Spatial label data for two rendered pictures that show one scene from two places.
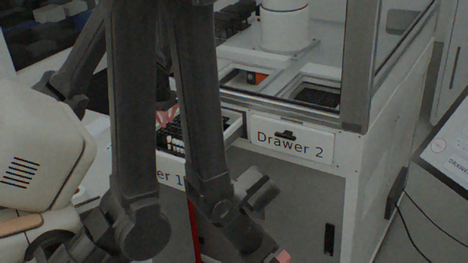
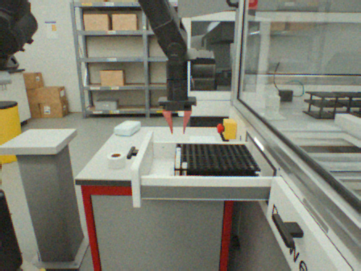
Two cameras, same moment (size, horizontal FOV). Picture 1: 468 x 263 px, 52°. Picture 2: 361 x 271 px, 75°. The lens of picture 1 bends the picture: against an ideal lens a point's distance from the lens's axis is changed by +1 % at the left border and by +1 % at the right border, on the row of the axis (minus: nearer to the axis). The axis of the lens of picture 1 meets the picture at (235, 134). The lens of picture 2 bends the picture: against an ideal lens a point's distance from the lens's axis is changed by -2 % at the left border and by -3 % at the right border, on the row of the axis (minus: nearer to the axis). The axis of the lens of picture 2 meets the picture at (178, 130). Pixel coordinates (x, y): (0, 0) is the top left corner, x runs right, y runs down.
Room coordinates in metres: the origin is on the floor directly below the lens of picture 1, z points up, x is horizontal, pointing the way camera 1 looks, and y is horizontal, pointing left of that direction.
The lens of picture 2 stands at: (0.94, -0.34, 1.18)
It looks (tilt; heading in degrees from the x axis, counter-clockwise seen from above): 18 degrees down; 58
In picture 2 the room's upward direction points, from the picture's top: straight up
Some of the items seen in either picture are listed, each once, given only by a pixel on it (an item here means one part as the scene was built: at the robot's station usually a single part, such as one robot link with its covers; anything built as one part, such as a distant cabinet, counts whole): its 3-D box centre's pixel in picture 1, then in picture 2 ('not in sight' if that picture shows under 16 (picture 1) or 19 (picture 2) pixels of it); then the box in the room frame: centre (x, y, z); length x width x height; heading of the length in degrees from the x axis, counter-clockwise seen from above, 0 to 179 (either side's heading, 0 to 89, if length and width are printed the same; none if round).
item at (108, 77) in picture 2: not in sight; (113, 77); (2.31, 4.19, 0.72); 0.41 x 0.32 x 0.28; 150
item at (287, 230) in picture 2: (287, 134); (289, 229); (1.27, -0.16, 0.91); 0.07 x 0.04 x 0.01; 57
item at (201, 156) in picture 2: (191, 134); (213, 164); (1.36, 0.15, 0.87); 0.22 x 0.18 x 0.06; 147
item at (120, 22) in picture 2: not in sight; (126, 23); (2.56, 4.04, 1.66); 0.41 x 0.32 x 0.28; 150
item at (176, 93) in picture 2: (161, 91); (176, 92); (1.28, 0.21, 1.08); 0.10 x 0.07 x 0.07; 147
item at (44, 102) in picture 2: not in sight; (41, 94); (1.10, 4.90, 0.42); 0.85 x 0.33 x 0.84; 150
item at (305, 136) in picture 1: (290, 139); (301, 244); (1.29, -0.18, 0.87); 0.29 x 0.02 x 0.11; 57
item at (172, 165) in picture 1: (153, 164); (144, 162); (1.20, 0.26, 0.87); 0.29 x 0.02 x 0.11; 57
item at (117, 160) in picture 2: (74, 196); (116, 160); (1.19, 0.52, 0.78); 0.07 x 0.07 x 0.04
